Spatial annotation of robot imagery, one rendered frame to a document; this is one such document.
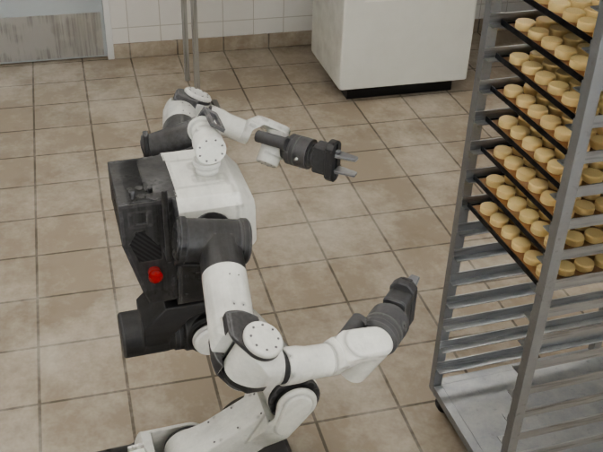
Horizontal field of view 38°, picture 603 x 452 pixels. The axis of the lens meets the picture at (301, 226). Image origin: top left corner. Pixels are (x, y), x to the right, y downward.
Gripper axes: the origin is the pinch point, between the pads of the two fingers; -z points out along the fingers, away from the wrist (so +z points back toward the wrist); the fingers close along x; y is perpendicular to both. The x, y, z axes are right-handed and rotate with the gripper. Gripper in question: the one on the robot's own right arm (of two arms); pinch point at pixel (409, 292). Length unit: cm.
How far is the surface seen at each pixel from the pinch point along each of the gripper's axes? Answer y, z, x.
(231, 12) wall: 239, -309, -74
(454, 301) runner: 6, -65, -49
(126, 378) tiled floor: 109, -28, -99
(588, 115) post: -25, -32, 36
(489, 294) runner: -2, -73, -49
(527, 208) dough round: -12, -56, -5
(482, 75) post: 8, -63, 26
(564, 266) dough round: -26, -44, -12
